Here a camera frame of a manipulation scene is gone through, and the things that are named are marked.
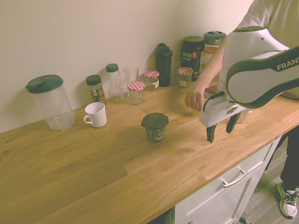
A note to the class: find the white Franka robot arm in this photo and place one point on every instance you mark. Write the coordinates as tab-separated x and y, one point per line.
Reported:
245	58

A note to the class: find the person's black trouser leg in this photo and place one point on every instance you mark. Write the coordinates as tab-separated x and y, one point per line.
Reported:
292	158

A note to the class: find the clear bottle with green cap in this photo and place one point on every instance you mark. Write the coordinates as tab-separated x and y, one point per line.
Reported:
114	84

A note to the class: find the black shaker bottle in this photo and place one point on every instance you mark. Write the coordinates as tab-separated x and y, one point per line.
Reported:
163	65

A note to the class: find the glass jar red checkered lid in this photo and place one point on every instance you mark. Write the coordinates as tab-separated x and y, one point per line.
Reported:
208	54
185	77
136	92
151	80

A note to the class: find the person's bare hand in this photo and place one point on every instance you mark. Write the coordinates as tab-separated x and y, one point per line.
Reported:
195	95

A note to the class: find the person's bare forearm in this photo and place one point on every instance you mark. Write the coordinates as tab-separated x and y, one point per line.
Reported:
213	60

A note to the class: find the white mug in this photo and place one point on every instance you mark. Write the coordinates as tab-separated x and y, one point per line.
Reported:
97	115

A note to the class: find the tall clear drinking glass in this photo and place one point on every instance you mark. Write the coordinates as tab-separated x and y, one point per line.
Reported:
131	74

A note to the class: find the white sneaker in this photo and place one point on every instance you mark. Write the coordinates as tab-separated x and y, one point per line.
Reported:
288	200

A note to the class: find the green labelled can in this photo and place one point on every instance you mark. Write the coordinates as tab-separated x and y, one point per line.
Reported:
154	127

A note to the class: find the black Vega Sport tub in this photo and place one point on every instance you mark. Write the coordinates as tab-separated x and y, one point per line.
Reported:
192	58

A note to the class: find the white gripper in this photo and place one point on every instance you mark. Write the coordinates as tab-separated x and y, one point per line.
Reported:
217	112

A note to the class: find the short clear drinking glass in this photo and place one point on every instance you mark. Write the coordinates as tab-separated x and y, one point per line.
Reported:
174	74

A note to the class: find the large frosted plastic canister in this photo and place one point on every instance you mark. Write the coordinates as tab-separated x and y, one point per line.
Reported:
213	38

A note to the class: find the clear pitcher with dark lid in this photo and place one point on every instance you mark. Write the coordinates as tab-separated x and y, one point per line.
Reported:
53	105

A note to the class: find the person's light t-shirt torso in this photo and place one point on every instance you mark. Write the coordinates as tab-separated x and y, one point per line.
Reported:
268	14

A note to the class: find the spice jar with dark lid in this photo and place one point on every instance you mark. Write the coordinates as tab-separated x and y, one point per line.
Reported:
96	89

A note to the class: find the white kitchen cabinet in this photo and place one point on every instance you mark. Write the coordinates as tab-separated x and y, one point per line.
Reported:
222	200

